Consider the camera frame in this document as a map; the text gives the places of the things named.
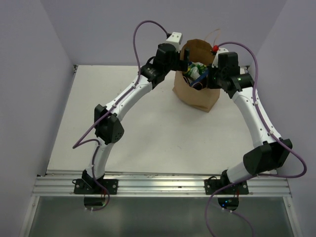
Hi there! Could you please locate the brown paper bag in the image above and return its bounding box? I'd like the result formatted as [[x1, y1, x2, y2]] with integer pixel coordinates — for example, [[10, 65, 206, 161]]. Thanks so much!
[[173, 39, 220, 113]]

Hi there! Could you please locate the green snack bag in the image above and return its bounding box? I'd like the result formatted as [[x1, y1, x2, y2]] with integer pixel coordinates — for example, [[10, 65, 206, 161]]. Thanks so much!
[[183, 62, 207, 80]]

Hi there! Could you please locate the dark blue snack bag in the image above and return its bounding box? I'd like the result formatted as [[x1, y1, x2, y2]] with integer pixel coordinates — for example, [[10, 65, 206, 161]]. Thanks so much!
[[190, 70, 209, 87]]

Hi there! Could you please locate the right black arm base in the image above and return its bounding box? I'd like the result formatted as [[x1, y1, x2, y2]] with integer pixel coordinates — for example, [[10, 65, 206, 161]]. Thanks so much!
[[204, 176, 249, 210]]

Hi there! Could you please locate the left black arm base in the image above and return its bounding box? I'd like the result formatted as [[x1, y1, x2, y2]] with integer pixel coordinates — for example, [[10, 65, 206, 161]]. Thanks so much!
[[72, 171, 119, 211]]

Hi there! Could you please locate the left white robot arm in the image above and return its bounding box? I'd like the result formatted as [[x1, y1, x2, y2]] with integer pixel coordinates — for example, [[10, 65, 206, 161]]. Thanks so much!
[[82, 43, 190, 194]]

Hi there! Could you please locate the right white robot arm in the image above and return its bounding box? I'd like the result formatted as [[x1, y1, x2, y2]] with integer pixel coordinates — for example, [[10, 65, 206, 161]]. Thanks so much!
[[208, 48, 292, 194]]

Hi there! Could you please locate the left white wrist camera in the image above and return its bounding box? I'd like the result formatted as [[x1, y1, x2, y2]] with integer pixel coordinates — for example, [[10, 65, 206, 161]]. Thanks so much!
[[166, 32, 183, 52]]

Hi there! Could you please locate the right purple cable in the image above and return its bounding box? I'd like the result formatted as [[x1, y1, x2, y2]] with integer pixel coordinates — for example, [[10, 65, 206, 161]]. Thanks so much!
[[204, 41, 307, 237]]

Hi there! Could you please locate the purple cable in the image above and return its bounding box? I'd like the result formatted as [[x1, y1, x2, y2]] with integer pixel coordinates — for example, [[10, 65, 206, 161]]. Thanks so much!
[[72, 20, 172, 211], [204, 41, 307, 237]]

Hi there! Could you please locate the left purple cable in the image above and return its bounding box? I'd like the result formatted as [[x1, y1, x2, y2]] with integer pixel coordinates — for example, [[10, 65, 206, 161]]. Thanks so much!
[[72, 20, 172, 211]]

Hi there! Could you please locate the aluminium front rail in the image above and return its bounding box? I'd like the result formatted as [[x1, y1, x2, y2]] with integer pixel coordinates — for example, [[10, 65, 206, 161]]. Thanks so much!
[[32, 171, 291, 198]]

